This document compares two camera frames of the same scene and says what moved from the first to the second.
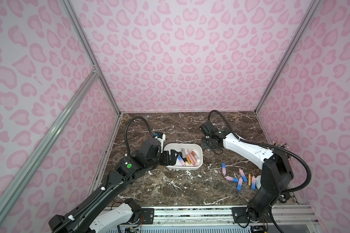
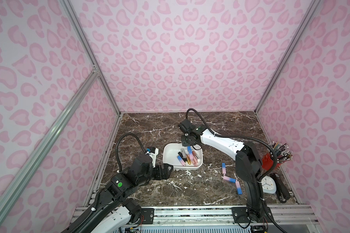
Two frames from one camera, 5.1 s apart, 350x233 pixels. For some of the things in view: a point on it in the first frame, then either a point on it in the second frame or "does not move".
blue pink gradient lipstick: (182, 162) does not move
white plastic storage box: (177, 146) does not move
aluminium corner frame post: (87, 48) does not move
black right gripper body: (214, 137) -> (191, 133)
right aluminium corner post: (301, 27) does not move
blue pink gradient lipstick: (240, 181) -> (190, 151)
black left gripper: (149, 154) -> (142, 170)
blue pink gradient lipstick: (223, 166) does not move
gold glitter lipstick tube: (188, 160) does not move
